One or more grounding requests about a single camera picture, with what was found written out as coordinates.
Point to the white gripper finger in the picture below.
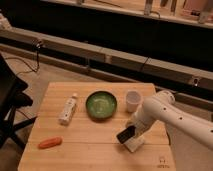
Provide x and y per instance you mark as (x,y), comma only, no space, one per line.
(138,133)
(129,123)

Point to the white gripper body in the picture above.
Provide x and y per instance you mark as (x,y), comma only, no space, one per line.
(141,122)

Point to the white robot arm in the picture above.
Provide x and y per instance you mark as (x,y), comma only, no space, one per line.
(160,106)

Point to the white sponge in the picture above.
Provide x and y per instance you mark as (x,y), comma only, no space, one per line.
(134,143)

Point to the white plastic cup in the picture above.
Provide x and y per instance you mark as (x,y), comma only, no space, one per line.
(133,100)

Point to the green bowl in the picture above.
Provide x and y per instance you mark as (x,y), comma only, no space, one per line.
(101,105)

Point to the white bottle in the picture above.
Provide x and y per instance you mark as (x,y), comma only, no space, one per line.
(68,110)

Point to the orange carrot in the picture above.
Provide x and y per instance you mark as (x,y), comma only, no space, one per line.
(50,143)

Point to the black office chair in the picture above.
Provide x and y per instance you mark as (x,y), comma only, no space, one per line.
(12,97)

